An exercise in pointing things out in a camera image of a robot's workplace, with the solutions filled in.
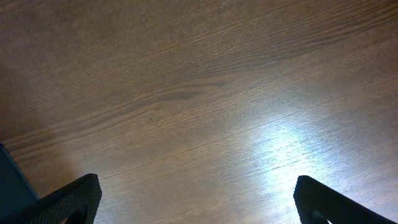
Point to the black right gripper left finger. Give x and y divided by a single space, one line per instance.
76 202

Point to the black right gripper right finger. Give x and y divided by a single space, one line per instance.
317 203

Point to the black box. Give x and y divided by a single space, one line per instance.
16 192

